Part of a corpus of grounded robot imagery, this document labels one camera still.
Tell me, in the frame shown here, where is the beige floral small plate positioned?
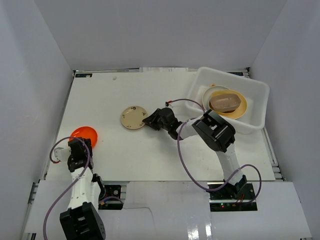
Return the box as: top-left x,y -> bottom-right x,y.
120,105 -> 149,130

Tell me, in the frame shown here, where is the orange round plate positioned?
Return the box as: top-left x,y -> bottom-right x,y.
70,126 -> 98,148

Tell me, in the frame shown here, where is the cream round plate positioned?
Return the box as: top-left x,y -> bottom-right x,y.
202,85 -> 228,111

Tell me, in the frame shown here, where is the brown square plate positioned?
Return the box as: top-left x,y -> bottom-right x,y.
209,93 -> 242,113

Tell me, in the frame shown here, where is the yellow round plate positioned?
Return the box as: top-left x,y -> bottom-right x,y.
209,89 -> 248,120

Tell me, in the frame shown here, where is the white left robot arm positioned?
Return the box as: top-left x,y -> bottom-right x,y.
59,137 -> 106,240

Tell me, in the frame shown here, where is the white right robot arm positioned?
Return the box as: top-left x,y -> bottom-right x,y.
142,107 -> 247,200

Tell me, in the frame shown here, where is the black label sticker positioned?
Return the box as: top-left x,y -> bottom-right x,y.
74,73 -> 93,78
228,71 -> 244,77

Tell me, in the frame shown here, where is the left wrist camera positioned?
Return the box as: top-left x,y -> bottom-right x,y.
53,147 -> 71,163

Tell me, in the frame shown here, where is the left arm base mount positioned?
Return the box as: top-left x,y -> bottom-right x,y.
98,184 -> 127,210

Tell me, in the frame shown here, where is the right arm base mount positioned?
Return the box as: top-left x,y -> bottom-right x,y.
209,183 -> 258,213

